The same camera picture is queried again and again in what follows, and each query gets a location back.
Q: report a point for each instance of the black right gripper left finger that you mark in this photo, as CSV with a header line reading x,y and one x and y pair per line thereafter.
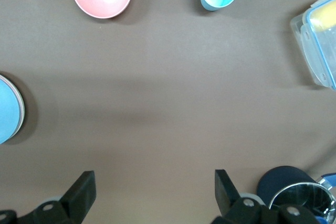
x,y
78,195

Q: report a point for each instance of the clear container with blue seal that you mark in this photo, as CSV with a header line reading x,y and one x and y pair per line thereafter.
x,y
315,48

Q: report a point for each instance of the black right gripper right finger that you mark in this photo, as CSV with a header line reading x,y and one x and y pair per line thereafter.
x,y
228,197

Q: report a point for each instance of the beige plate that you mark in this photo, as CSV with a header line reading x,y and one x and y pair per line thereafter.
x,y
23,111

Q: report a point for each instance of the brown table cover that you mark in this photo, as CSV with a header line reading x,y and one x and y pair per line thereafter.
x,y
157,90

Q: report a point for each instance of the glass lid with blue knob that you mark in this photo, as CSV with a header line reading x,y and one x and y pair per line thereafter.
x,y
304,197

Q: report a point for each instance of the yellow food piece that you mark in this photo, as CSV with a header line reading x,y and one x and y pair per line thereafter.
x,y
325,15

